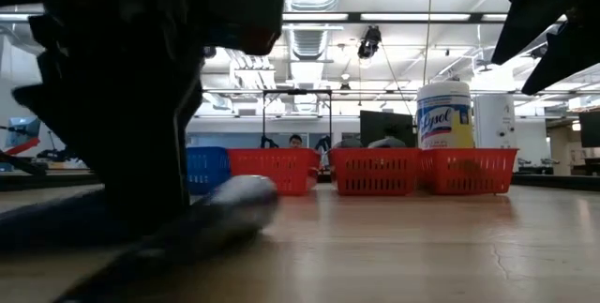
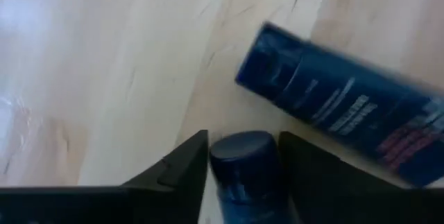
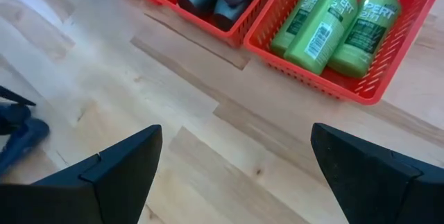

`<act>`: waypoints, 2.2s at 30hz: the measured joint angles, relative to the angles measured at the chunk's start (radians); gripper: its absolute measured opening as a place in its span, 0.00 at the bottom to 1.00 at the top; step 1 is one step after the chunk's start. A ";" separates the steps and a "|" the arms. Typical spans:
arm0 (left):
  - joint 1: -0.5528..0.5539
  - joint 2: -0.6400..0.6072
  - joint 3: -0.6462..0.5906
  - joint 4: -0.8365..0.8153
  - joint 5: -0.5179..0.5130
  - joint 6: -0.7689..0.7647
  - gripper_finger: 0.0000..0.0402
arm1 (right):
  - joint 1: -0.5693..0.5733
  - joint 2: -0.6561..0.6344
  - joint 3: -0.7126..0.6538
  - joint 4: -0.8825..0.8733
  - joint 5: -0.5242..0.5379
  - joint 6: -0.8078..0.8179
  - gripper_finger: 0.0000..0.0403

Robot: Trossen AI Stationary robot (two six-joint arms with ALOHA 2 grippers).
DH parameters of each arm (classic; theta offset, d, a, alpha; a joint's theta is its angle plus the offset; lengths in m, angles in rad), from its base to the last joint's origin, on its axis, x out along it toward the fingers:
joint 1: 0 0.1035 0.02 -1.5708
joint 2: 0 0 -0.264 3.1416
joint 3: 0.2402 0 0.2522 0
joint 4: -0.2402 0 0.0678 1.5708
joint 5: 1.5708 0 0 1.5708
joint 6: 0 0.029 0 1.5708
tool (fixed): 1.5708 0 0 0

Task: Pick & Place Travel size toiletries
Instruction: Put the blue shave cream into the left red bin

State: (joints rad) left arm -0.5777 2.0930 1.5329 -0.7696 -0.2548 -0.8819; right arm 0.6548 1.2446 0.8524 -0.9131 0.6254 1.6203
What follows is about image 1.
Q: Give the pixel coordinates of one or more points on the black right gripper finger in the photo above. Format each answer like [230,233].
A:
[529,26]
[572,54]

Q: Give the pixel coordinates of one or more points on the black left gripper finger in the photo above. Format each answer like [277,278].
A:
[145,162]

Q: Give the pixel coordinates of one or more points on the blue plastic basket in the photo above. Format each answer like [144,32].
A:
[206,167]

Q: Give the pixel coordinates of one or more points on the dark computer monitor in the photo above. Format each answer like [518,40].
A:
[590,129]

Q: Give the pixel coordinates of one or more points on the red bar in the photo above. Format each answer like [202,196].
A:
[23,147]

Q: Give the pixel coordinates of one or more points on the Lysol wipes canister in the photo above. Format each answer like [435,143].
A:
[443,120]

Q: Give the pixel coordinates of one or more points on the red plastic basket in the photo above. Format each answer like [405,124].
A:
[276,167]
[375,169]
[469,169]

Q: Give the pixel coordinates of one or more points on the person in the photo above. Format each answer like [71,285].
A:
[387,141]
[295,141]

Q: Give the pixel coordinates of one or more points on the black overhead beam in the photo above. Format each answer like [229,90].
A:
[351,17]

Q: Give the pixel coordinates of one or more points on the black computer monitor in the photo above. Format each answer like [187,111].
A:
[377,122]

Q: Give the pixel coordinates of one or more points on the black aluminium table frame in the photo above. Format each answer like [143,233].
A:
[553,182]

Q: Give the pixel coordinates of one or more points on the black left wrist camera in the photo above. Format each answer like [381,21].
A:
[248,7]

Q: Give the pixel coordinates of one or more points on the black overhead camera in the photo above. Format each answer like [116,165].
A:
[370,40]

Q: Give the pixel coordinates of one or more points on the black metal stand frame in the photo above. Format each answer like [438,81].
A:
[297,92]

